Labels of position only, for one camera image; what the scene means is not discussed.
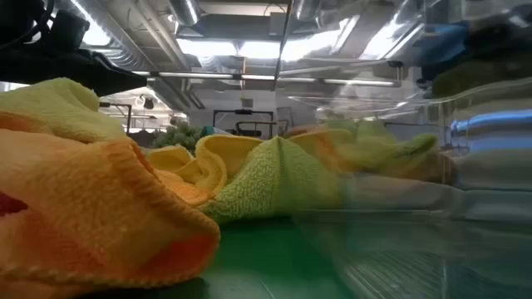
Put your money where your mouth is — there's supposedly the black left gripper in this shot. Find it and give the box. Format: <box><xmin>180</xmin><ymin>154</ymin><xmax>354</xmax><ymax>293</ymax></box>
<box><xmin>0</xmin><ymin>47</ymin><xmax>148</xmax><ymax>97</ymax></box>

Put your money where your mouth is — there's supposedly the orange microfiber towel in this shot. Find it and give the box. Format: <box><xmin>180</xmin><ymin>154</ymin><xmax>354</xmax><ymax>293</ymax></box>
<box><xmin>155</xmin><ymin>168</ymin><xmax>217</xmax><ymax>208</ymax></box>
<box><xmin>319</xmin><ymin>139</ymin><xmax>458</xmax><ymax>186</ymax></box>
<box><xmin>0</xmin><ymin>111</ymin><xmax>221</xmax><ymax>299</ymax></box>

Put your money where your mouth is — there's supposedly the pink microfiber towel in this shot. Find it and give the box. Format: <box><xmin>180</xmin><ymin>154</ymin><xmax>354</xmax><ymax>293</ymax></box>
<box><xmin>0</xmin><ymin>191</ymin><xmax>29</xmax><ymax>218</ymax></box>

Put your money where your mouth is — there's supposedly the long ceiling light tube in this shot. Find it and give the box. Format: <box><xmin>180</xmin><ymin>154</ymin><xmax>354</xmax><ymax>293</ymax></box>
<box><xmin>132</xmin><ymin>70</ymin><xmax>278</xmax><ymax>82</ymax></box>

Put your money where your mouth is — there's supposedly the bright ceiling light panel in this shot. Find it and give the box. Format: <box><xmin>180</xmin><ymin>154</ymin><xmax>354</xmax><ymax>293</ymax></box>
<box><xmin>176</xmin><ymin>37</ymin><xmax>321</xmax><ymax>59</ymax></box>

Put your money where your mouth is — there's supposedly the green table mat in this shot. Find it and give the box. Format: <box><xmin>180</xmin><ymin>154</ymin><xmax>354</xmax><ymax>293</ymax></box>
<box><xmin>78</xmin><ymin>215</ymin><xmax>358</xmax><ymax>299</ymax></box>

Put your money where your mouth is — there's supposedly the clear rectangular plastic container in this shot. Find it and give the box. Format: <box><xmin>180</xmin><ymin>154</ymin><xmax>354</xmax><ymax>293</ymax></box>
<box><xmin>273</xmin><ymin>0</ymin><xmax>532</xmax><ymax>299</ymax></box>

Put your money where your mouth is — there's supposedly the black background gantry frame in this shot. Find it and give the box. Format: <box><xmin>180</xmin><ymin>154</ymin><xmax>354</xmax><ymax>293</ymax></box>
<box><xmin>98</xmin><ymin>101</ymin><xmax>133</xmax><ymax>135</ymax></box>

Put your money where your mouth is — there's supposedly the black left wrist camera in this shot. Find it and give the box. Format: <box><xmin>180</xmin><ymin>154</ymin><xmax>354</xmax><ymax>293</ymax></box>
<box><xmin>52</xmin><ymin>10</ymin><xmax>91</xmax><ymax>51</ymax></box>

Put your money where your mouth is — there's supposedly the silver ventilation duct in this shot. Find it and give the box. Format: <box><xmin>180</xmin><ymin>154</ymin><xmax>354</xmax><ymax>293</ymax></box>
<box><xmin>168</xmin><ymin>0</ymin><xmax>201</xmax><ymax>27</ymax></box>

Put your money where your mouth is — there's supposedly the black background rig frame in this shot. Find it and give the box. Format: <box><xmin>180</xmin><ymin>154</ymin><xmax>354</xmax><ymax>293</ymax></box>
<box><xmin>212</xmin><ymin>109</ymin><xmax>276</xmax><ymax>140</ymax></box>

